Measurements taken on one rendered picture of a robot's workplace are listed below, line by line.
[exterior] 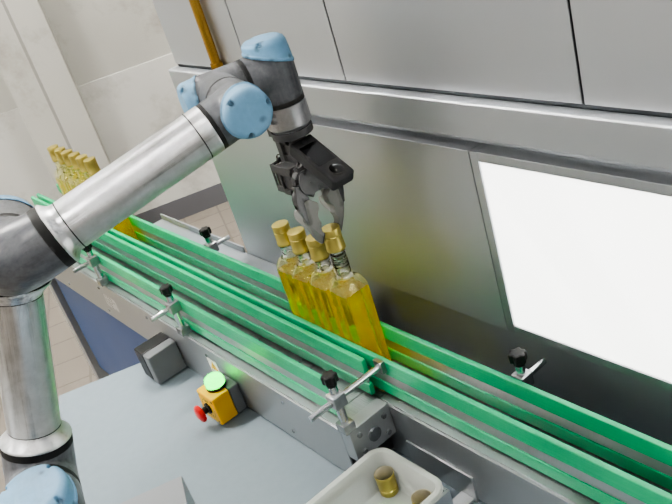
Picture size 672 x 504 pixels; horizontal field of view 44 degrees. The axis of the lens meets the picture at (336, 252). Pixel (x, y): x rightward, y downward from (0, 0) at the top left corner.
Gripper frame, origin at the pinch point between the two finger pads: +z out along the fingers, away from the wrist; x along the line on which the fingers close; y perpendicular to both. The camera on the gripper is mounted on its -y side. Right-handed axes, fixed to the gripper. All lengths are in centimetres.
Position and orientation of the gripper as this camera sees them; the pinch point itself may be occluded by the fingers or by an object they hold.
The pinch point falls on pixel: (331, 231)
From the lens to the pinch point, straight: 147.9
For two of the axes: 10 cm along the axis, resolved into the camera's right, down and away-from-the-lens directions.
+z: 2.7, 8.5, 4.6
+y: -6.0, -2.2, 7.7
